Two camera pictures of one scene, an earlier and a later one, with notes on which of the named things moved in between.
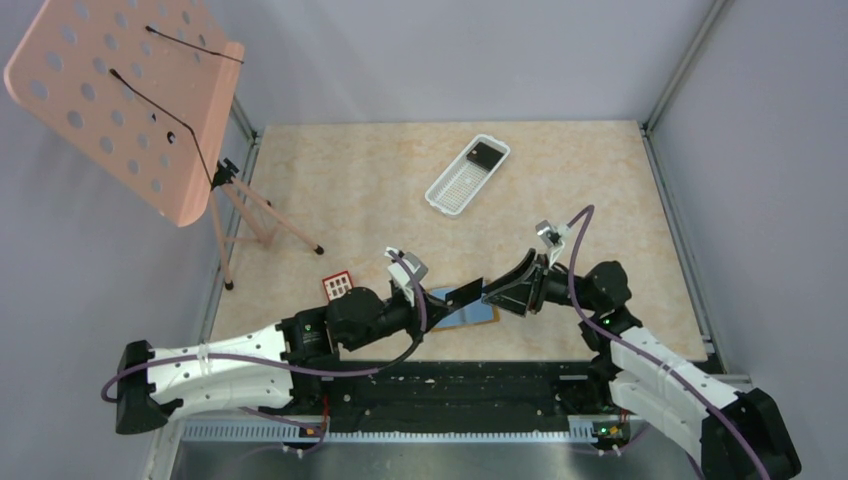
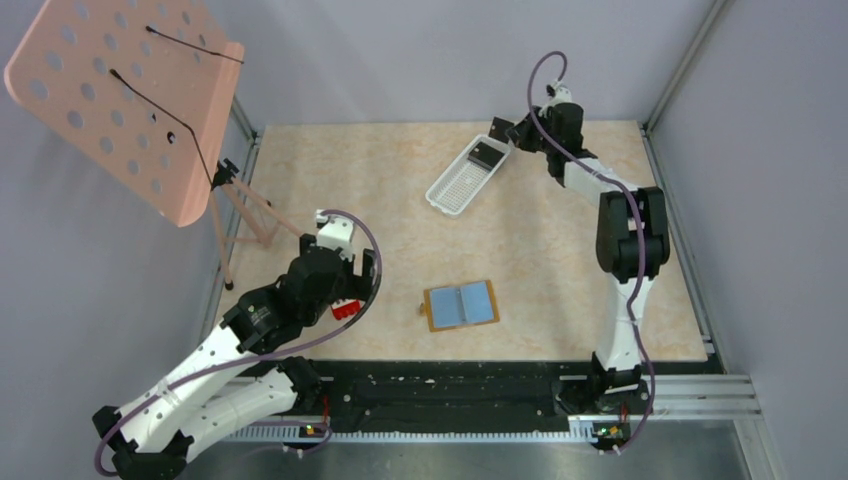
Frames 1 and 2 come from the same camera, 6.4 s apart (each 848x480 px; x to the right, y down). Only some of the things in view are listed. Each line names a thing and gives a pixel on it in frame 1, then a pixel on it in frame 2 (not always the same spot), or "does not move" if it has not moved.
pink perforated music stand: x=145 y=89 does not move
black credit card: x=465 y=294 -> x=499 y=128
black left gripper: x=411 y=310 -> x=361 y=283
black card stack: x=484 y=156 does not move
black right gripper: x=534 y=285 -> x=507 y=132
